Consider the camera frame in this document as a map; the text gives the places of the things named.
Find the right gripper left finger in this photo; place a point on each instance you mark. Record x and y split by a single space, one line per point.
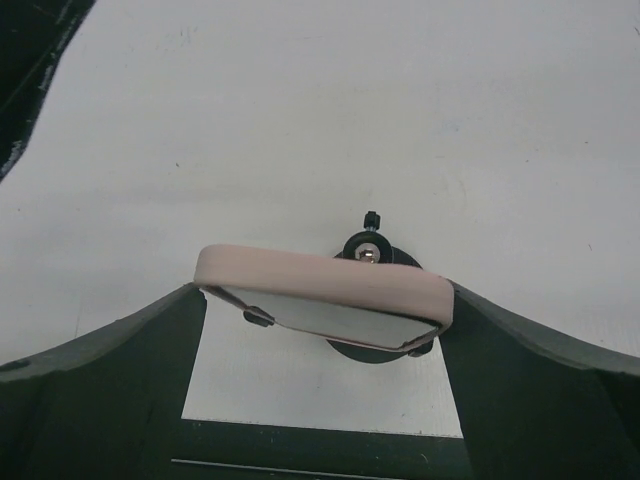
105 405

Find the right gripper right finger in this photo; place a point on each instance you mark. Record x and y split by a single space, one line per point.
535 403

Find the black phone pink case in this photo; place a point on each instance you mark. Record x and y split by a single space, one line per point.
384 307

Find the black phone stand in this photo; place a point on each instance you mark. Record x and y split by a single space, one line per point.
369 246

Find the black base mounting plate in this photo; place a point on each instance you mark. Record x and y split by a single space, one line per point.
224 450

